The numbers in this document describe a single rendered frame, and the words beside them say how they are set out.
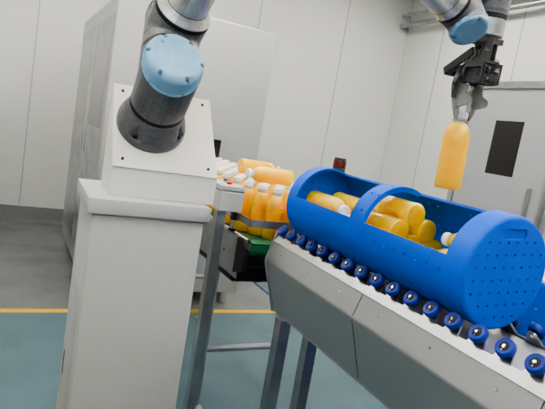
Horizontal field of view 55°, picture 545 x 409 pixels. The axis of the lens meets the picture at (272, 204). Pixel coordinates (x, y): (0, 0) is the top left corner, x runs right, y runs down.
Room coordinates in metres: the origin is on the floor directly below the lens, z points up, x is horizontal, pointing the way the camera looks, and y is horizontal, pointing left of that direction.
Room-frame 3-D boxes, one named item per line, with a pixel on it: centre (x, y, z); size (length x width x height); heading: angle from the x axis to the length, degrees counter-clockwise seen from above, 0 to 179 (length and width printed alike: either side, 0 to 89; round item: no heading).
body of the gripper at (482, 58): (1.43, -0.48, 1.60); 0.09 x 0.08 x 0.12; 27
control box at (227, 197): (2.11, 0.20, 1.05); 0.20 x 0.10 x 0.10; 28
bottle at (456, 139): (1.46, -0.47, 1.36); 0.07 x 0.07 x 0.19
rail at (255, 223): (2.13, -0.11, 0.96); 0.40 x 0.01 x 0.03; 118
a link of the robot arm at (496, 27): (1.43, -0.47, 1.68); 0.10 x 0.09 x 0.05; 117
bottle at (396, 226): (1.59, -0.33, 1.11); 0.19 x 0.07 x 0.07; 28
